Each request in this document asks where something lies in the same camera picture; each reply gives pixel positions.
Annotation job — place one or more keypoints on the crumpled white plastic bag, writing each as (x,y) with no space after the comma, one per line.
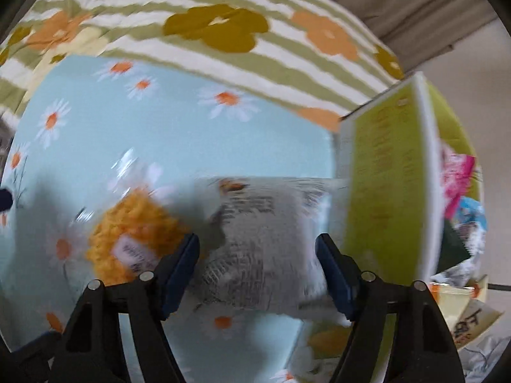
(479,359)

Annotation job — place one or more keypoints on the white snack packet orange print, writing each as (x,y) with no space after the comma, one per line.
(259,239)

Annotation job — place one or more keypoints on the bright pink snack packet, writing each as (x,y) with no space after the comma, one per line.
(457,179)

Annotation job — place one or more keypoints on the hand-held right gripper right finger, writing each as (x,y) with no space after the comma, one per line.
(335,283)

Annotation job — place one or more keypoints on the dark green snack packet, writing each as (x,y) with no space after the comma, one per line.
(455,243)

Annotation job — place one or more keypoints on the pale yellow black print packet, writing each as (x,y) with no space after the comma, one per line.
(467,315)

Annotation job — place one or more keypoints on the green cardboard box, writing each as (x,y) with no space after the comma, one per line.
(383,191)

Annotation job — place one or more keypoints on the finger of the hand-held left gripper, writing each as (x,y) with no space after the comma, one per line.
(4,200)
(36,347)

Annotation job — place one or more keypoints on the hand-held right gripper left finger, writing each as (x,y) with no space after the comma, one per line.
(181,275)

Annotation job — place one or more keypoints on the clear bag yellow snack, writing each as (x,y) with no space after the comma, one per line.
(131,223)

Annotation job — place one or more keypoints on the light blue daisy mat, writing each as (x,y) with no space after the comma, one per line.
(159,135)

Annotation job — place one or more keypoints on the beige curtain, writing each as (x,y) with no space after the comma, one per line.
(419,8)

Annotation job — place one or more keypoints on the striped floral blanket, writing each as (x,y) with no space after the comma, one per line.
(279,48)

